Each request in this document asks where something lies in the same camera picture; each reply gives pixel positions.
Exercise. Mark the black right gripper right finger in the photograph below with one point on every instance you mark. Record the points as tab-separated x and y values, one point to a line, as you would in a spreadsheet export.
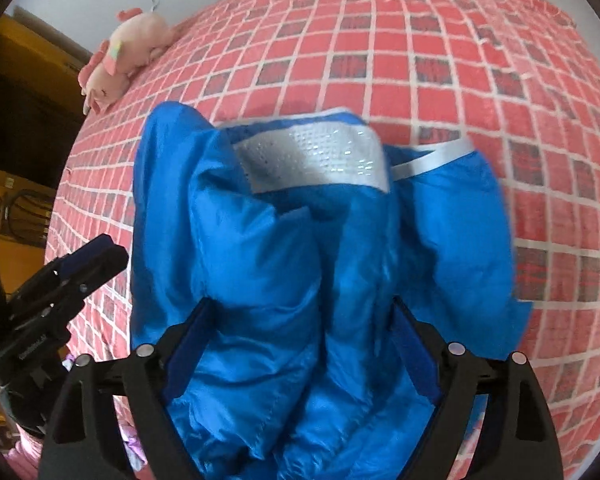
516	436

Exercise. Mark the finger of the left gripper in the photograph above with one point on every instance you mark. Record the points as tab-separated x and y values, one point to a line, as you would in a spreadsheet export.
99	257
72	292

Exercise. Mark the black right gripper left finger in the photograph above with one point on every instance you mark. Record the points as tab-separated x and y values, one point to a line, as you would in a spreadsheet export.
84	441

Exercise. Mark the blue puffer jacket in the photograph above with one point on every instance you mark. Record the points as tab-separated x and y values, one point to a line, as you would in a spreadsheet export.
305	230

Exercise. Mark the pink sleeved left forearm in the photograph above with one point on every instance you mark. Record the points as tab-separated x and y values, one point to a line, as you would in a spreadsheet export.
24	458

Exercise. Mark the black gloved left hand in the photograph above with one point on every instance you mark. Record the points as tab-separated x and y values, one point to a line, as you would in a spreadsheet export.
30	400

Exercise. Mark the yellow wooden cabinet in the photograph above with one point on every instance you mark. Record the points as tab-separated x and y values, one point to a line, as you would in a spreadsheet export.
40	116

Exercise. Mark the pink plush unicorn toy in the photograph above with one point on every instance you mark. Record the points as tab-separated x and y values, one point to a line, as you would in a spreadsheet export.
140	38

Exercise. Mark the red plaid bed cover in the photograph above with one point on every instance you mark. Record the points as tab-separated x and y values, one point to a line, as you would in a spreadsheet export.
514	75

